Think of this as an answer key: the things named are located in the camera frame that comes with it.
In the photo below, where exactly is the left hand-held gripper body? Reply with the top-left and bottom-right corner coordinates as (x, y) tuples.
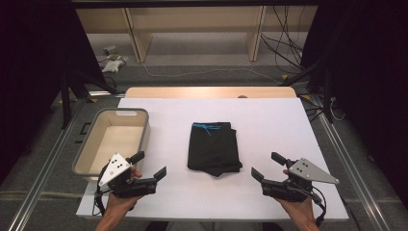
(97, 152), (159, 199)

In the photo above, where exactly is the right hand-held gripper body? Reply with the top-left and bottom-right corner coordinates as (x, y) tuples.
(260, 157), (341, 204)

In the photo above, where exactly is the grey and beige storage bin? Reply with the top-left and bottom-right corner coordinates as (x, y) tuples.
(71, 107), (151, 183)

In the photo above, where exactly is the black shorts blue drawstring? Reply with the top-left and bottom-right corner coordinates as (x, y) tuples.
(187, 121), (243, 178)

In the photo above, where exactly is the person's left hand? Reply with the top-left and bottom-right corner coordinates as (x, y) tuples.
(105, 166), (143, 219)

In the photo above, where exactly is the person's right hand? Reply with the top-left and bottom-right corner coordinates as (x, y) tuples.
(276, 168), (318, 226)

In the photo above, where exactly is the white table cover board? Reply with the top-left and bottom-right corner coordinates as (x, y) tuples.
(76, 97), (350, 222)

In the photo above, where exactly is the black floor socket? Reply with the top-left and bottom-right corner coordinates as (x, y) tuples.
(74, 121), (93, 144)

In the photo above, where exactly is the black tripod stand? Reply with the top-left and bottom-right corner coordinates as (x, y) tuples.
(278, 59), (335, 124)
(59, 67), (120, 130)

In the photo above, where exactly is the light wooden table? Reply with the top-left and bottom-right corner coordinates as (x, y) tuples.
(124, 86), (297, 99)

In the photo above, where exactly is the white bag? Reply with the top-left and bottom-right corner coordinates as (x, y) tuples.
(101, 59), (127, 74)

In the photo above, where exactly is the black curtain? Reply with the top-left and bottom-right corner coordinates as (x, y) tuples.
(299, 0), (408, 208)
(0, 0), (109, 186)

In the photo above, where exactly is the beige wooden shelf unit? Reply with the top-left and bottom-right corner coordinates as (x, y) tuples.
(75, 5), (319, 64)

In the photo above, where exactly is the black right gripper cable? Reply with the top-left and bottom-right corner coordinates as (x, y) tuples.
(296, 184), (328, 228)

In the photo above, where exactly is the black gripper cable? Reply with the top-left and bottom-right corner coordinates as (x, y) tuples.
(91, 164), (112, 217)
(296, 184), (328, 228)

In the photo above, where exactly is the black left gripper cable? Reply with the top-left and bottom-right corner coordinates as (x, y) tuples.
(91, 164), (112, 217)

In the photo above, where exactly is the aluminium rail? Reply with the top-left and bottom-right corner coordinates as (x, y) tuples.
(7, 95), (94, 231)
(310, 94), (393, 231)

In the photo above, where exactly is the short white cable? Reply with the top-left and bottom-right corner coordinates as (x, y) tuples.
(329, 96), (346, 123)

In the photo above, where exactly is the bundle of black cables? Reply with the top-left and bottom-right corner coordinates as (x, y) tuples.
(259, 5), (306, 75)

